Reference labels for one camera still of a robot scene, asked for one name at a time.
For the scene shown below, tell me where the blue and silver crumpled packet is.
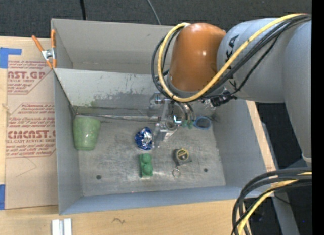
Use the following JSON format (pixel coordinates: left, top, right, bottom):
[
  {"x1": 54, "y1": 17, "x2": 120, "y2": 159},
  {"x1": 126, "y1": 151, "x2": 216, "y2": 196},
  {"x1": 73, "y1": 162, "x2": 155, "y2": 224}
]
[{"x1": 134, "y1": 126, "x2": 154, "y2": 151}]

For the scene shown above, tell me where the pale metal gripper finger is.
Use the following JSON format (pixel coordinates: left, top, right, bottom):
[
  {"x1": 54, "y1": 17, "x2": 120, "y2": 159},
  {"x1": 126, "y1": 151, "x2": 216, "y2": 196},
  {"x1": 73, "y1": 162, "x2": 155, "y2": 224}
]
[
  {"x1": 161, "y1": 128, "x2": 177, "y2": 143},
  {"x1": 152, "y1": 124, "x2": 164, "y2": 149}
]

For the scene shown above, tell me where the black cylinder on white bracket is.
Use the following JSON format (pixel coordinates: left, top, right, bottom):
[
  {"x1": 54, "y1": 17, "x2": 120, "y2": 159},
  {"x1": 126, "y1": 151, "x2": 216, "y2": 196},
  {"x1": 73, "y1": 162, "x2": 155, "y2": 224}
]
[{"x1": 201, "y1": 91, "x2": 238, "y2": 108}]

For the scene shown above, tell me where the blue ring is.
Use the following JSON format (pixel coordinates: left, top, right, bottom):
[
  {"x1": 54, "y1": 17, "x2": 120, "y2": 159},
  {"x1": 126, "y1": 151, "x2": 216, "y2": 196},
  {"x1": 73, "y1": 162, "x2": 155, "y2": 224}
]
[{"x1": 193, "y1": 116, "x2": 212, "y2": 130}]

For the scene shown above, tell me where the grey metal bin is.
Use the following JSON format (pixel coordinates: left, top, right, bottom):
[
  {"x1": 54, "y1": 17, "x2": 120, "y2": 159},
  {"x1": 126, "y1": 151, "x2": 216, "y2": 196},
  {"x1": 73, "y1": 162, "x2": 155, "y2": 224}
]
[{"x1": 50, "y1": 18, "x2": 269, "y2": 216}]

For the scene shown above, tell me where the brown cardboard board, red print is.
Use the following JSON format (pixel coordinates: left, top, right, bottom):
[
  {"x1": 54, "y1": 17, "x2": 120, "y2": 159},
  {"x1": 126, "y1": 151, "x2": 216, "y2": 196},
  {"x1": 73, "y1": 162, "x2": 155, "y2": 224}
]
[{"x1": 0, "y1": 35, "x2": 60, "y2": 211}]

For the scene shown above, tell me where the green toy block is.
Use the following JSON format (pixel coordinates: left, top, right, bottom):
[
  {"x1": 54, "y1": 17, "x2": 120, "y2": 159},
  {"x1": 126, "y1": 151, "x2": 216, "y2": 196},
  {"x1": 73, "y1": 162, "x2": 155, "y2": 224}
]
[{"x1": 138, "y1": 153, "x2": 154, "y2": 178}]

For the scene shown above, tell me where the green cup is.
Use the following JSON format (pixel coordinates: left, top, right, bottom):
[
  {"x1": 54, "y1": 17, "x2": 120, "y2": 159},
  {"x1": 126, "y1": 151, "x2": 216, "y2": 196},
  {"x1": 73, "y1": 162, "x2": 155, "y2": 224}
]
[{"x1": 72, "y1": 116, "x2": 102, "y2": 151}]

